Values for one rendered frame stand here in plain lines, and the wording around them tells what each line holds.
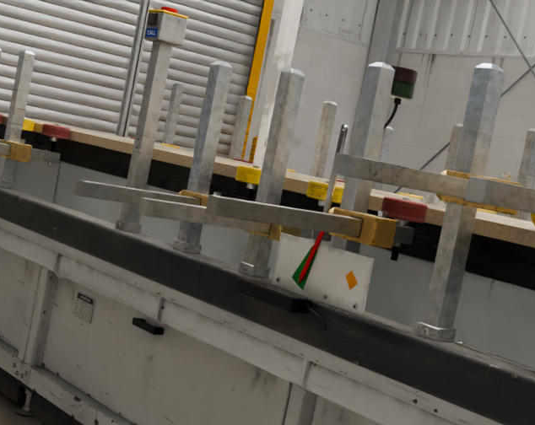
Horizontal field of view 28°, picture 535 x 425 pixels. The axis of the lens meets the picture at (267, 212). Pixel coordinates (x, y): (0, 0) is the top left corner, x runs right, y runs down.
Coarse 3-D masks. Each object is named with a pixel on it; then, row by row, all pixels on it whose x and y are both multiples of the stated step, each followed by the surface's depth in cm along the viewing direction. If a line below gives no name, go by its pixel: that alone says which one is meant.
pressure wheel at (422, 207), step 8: (384, 200) 190; (392, 200) 188; (400, 200) 187; (408, 200) 190; (384, 208) 189; (392, 208) 187; (400, 208) 187; (408, 208) 187; (416, 208) 187; (424, 208) 188; (392, 216) 187; (400, 216) 187; (408, 216) 187; (416, 216) 187; (424, 216) 189; (400, 224) 190; (392, 248) 191; (392, 256) 191
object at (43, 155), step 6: (0, 144) 300; (6, 144) 301; (0, 150) 300; (6, 150) 301; (36, 150) 307; (42, 150) 308; (30, 156) 306; (36, 156) 307; (42, 156) 308; (48, 156) 309; (54, 156) 310; (48, 162) 311; (54, 162) 310
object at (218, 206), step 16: (208, 208) 166; (224, 208) 165; (240, 208) 167; (256, 208) 169; (272, 208) 171; (288, 208) 173; (288, 224) 173; (304, 224) 175; (320, 224) 177; (336, 224) 180; (352, 224) 182; (400, 240) 189
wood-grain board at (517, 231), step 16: (80, 128) 443; (96, 144) 299; (112, 144) 291; (128, 144) 285; (160, 160) 271; (176, 160) 265; (224, 160) 308; (288, 176) 239; (304, 176) 295; (304, 192) 224; (384, 192) 286; (368, 208) 208; (432, 208) 195; (480, 224) 185; (496, 224) 182; (512, 224) 190; (528, 224) 223; (512, 240) 179; (528, 240) 177
